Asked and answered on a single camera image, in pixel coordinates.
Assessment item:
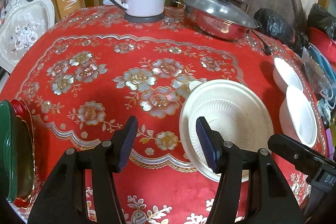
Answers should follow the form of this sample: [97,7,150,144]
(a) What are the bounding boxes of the near white bowl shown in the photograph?
[279,85,318,148]

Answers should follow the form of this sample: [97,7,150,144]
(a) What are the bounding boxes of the red floral tablecloth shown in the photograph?
[0,5,328,224]

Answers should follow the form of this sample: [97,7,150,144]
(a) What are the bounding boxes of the white ornate chair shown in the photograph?
[0,0,55,73]

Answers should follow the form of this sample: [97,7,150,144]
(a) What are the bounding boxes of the black power cord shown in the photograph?
[250,29,274,56]

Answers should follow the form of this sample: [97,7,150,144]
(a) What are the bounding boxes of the white plastic plate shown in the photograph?
[179,80,274,182]

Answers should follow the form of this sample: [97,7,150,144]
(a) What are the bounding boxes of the white bowl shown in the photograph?
[279,85,318,148]
[273,57,303,93]

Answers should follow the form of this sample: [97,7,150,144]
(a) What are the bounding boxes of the black plastic bag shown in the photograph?
[307,3,336,40]
[253,9,307,56]

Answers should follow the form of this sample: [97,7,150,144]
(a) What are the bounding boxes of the steel pot with glass lid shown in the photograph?
[173,0,258,41]

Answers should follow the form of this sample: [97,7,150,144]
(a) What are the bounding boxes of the far white bowl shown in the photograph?
[273,57,303,93]

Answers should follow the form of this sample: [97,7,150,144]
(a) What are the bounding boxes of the green plastic plate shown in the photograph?
[0,99,35,204]

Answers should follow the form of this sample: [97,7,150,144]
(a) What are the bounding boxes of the red wedding plastic plate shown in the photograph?
[10,99,35,209]

